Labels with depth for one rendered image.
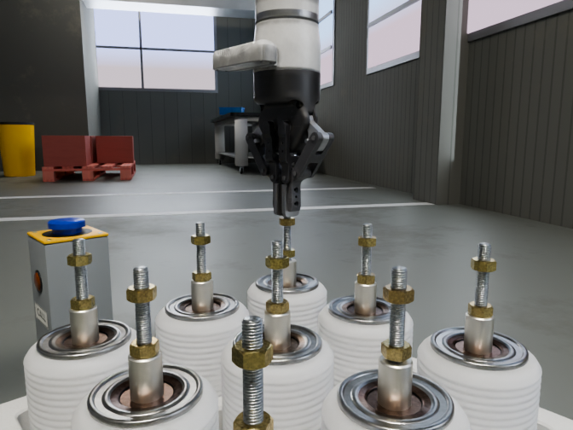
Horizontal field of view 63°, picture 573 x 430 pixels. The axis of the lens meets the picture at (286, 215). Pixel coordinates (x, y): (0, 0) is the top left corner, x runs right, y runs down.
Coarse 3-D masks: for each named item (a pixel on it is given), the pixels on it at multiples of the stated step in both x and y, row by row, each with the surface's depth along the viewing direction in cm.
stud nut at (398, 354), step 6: (384, 342) 31; (384, 348) 30; (390, 348) 30; (396, 348) 30; (402, 348) 30; (408, 348) 30; (384, 354) 30; (390, 354) 30; (396, 354) 30; (402, 354) 29; (408, 354) 30; (396, 360) 30; (402, 360) 30
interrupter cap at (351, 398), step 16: (352, 384) 33; (368, 384) 33; (416, 384) 33; (432, 384) 32; (352, 400) 31; (368, 400) 31; (416, 400) 31; (432, 400) 31; (448, 400) 30; (352, 416) 29; (368, 416) 29; (384, 416) 29; (400, 416) 29; (416, 416) 29; (432, 416) 29; (448, 416) 29
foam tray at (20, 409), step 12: (0, 408) 43; (12, 408) 43; (24, 408) 43; (540, 408) 43; (0, 420) 41; (12, 420) 41; (24, 420) 43; (540, 420) 41; (552, 420) 41; (564, 420) 41
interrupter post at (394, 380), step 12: (384, 360) 30; (408, 360) 30; (384, 372) 30; (396, 372) 30; (408, 372) 30; (384, 384) 30; (396, 384) 30; (408, 384) 30; (384, 396) 30; (396, 396) 30; (408, 396) 30; (396, 408) 30
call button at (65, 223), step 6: (48, 222) 54; (54, 222) 53; (60, 222) 53; (66, 222) 53; (72, 222) 53; (78, 222) 54; (84, 222) 55; (48, 228) 54; (54, 228) 53; (60, 228) 53; (66, 228) 53; (72, 228) 53; (78, 228) 54; (54, 234) 54; (60, 234) 53; (66, 234) 53
